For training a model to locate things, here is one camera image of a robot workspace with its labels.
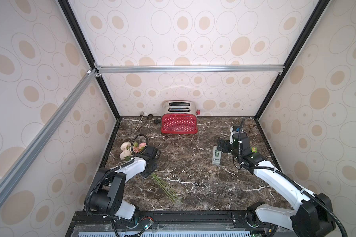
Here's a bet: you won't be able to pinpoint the black vertical frame post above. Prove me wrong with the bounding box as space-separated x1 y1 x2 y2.
254 0 331 122
57 0 121 120

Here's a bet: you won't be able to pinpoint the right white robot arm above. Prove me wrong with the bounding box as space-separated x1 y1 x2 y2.
213 129 348 237

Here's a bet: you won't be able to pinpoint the black vertical frame post left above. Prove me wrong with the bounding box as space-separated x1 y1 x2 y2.
57 0 121 120

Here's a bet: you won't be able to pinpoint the metal kitchen tongs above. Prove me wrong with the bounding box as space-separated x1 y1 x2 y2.
134 111 154 134

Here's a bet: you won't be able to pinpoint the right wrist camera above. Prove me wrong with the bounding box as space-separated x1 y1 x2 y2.
229 125 243 144

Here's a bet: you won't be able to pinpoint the aluminium rail left wall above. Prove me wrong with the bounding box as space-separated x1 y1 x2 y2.
0 68 98 208

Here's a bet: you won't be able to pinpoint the red polka dot toaster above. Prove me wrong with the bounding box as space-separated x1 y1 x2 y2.
161 100 200 134

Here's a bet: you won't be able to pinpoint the horizontal aluminium rail back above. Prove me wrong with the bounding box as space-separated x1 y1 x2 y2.
89 65 285 76

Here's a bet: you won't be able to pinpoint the black vertical frame post right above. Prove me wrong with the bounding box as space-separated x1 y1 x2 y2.
254 0 331 122

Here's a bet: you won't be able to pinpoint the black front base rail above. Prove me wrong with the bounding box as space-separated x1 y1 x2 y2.
66 210 294 237

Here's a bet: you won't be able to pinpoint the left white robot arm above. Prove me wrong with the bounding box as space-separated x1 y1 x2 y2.
85 146 160 225

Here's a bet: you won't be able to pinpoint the pink artificial flower bouquet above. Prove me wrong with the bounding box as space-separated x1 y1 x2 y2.
119 142 181 204

